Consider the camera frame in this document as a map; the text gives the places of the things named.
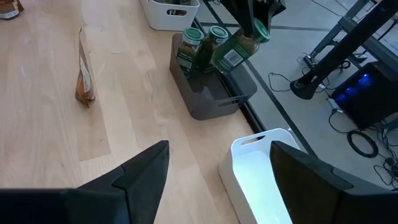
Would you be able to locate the black floor stand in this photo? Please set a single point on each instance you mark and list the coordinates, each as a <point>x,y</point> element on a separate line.
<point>342,49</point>

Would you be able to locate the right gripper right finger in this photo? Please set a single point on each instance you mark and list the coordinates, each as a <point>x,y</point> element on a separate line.
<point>311,193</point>

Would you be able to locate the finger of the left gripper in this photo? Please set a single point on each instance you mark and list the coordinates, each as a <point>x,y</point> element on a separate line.
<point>245,17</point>
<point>273,9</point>

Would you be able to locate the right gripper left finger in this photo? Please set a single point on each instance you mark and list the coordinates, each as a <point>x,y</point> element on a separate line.
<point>140,186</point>

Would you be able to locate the grey plastic bin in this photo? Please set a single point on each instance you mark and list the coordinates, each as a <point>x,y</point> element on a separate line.
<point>211,102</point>

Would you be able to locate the oregano jar green lid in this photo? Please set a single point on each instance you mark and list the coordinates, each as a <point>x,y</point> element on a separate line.
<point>188,53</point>
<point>206,53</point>
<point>236,53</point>

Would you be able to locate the black computer blue lights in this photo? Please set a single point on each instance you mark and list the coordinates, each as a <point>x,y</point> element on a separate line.
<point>373,105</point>

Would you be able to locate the white plastic bin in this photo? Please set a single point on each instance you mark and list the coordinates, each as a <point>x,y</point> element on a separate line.
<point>255,186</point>
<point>161,18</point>

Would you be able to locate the grey metal floor frame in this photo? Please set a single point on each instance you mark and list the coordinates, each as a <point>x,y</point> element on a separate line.
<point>379,49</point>

